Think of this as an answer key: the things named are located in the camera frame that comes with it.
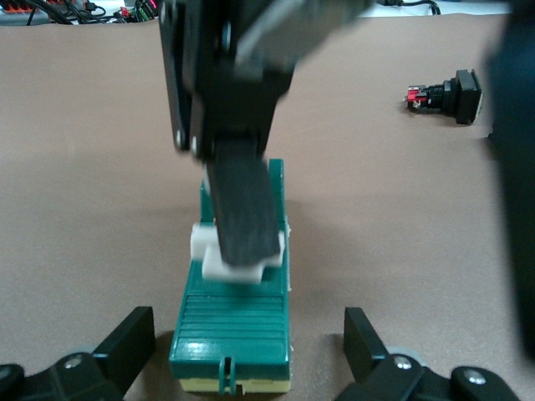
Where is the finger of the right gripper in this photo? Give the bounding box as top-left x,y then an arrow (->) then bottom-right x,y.
484,0 -> 535,368

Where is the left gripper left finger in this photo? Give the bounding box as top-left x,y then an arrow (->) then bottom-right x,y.
0,306 -> 156,401

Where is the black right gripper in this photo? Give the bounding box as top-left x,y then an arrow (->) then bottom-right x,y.
158,0 -> 373,269

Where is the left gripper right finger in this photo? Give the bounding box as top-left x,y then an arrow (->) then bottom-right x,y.
334,307 -> 523,401

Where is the green terminal block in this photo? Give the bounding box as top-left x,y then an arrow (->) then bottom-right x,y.
168,158 -> 293,396

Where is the black square button red block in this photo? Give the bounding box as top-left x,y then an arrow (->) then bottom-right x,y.
403,69 -> 484,126

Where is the brown paper table cover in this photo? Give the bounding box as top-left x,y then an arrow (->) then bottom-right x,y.
0,14 -> 535,401

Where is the white table frame rail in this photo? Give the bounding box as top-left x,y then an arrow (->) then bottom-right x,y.
359,0 -> 513,18

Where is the black cable bundle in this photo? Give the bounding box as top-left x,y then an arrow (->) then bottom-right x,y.
0,0 -> 162,26

